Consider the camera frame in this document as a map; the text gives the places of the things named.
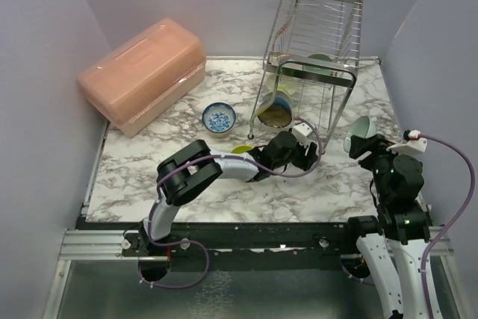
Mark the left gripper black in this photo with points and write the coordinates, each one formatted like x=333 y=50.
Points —
x=304 y=162

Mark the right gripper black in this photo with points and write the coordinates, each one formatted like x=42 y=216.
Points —
x=362 y=145

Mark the dark teal beige bowl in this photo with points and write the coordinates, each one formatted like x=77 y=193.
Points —
x=279 y=114

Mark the lime green white bowl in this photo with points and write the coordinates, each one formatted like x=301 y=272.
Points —
x=288 y=87

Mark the white grey bottom bowl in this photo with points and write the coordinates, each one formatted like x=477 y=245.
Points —
x=270 y=82

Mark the stainless steel dish rack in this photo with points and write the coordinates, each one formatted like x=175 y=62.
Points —
x=315 y=43

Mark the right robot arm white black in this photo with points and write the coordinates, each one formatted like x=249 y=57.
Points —
x=395 y=242

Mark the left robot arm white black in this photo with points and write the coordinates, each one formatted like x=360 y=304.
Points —
x=188 y=173

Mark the yellow-green bottom bowl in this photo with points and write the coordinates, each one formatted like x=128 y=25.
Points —
x=241 y=149

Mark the blue white patterned bowl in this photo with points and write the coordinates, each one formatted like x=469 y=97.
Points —
x=219 y=118

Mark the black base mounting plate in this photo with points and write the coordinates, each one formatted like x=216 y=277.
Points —
x=191 y=247

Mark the pink plastic storage box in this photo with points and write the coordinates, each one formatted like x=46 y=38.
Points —
x=138 y=81

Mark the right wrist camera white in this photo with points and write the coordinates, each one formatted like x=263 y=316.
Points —
x=413 y=144

